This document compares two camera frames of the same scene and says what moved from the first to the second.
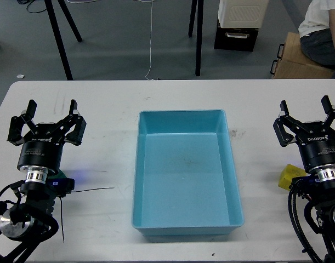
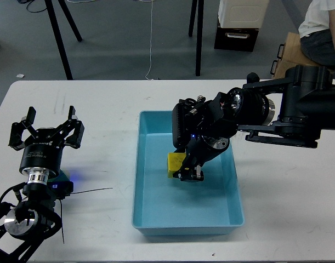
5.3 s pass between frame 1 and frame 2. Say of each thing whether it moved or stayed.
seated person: stayed
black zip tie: stayed
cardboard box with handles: stayed
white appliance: stayed
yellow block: moved
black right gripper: moved
